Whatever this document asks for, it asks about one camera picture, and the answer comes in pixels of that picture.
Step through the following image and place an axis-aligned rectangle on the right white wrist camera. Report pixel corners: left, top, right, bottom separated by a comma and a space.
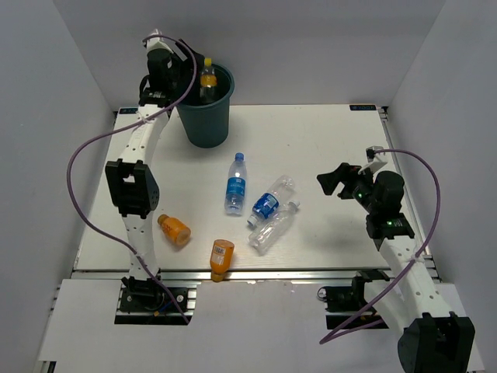
358, 146, 388, 175

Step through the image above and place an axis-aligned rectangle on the dark green plastic bin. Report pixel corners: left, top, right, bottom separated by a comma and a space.
177, 63, 235, 148

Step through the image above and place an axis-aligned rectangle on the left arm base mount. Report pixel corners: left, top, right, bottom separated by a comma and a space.
114, 277, 198, 326

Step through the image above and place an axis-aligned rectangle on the clear empty plastic bottle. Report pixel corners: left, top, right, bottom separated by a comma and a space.
248, 200, 301, 256

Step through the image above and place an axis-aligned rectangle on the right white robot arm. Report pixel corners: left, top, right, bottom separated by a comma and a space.
317, 163, 475, 372

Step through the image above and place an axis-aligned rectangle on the orange juice bottle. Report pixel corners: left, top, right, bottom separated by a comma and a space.
158, 214, 191, 246
210, 239, 235, 282

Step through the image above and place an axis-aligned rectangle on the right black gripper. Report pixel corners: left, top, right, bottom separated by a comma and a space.
316, 163, 379, 214

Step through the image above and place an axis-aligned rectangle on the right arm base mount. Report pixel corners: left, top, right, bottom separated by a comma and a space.
317, 270, 390, 330

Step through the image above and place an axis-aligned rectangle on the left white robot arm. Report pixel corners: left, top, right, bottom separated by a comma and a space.
105, 47, 204, 310

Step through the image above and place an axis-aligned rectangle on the blue label water bottle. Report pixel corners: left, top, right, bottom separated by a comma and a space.
224, 152, 247, 216

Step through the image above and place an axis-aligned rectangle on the blue table label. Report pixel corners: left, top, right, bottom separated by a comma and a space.
349, 104, 377, 111
118, 107, 138, 115

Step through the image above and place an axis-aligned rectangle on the right blue table label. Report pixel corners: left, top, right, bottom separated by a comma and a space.
349, 104, 377, 111

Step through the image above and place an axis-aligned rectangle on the left blue table label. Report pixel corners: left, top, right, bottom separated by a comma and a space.
118, 107, 138, 115

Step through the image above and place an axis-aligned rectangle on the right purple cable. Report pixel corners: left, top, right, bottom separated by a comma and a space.
318, 149, 443, 346

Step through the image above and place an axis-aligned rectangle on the yellow cap juice bottle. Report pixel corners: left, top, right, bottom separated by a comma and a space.
200, 58, 218, 105

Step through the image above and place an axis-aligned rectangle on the purple cable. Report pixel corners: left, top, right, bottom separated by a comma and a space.
66, 34, 201, 326
318, 149, 443, 346

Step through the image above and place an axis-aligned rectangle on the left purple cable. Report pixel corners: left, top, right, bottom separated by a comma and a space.
66, 34, 201, 326

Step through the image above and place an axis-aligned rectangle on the orange juice bottle front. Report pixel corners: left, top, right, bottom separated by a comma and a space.
210, 239, 235, 282

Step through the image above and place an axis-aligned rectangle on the blue label crushed bottle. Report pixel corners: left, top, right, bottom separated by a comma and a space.
247, 175, 295, 228

